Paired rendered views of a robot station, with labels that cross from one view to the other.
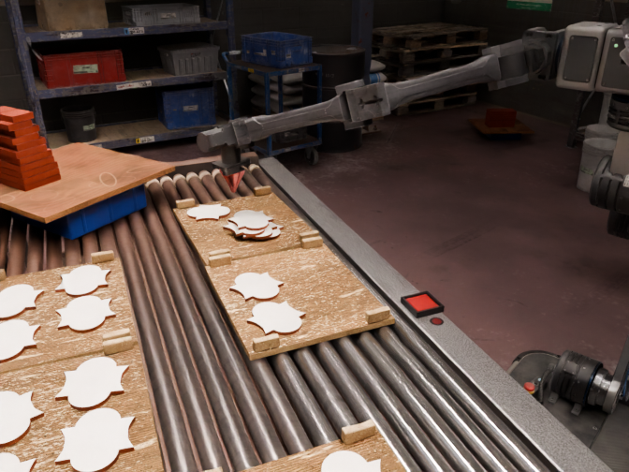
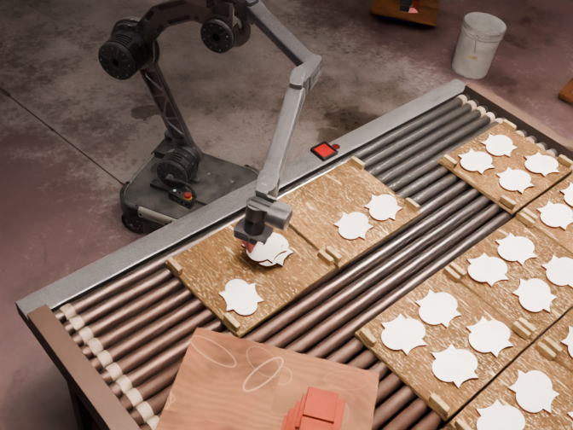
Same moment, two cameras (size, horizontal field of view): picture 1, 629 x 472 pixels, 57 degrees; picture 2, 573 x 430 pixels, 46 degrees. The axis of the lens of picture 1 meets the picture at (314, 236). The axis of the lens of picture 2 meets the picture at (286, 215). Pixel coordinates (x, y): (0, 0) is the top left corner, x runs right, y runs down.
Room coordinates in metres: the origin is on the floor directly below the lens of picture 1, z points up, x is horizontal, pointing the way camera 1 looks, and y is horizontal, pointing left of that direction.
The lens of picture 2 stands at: (2.11, 1.49, 2.54)
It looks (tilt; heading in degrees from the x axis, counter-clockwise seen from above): 45 degrees down; 245
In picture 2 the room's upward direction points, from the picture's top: 8 degrees clockwise
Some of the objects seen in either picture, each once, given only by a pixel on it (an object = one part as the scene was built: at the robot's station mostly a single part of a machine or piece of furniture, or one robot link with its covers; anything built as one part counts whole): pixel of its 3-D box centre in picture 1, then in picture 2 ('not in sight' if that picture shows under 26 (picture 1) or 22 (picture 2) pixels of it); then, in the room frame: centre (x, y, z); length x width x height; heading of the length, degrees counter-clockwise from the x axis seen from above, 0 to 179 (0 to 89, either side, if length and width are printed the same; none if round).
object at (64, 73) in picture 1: (80, 65); not in sight; (5.20, 2.05, 0.78); 0.66 x 0.45 x 0.28; 120
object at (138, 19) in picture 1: (161, 14); not in sight; (5.55, 1.39, 1.16); 0.60 x 0.40 x 0.15; 123
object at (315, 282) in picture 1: (292, 292); (344, 210); (1.22, 0.05, 0.93); 0.41 x 0.35 x 0.02; 23
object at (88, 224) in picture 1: (78, 199); not in sight; (1.73, 0.77, 0.97); 0.31 x 0.31 x 0.10; 58
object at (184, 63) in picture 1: (189, 58); not in sight; (5.66, 1.19, 0.76); 0.50 x 0.36 x 0.24; 126
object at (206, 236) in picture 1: (243, 225); (251, 266); (1.61, 0.22, 0.93); 0.41 x 0.35 x 0.02; 25
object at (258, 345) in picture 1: (266, 343); (411, 204); (0.99, 0.10, 0.95); 0.06 x 0.02 x 0.03; 113
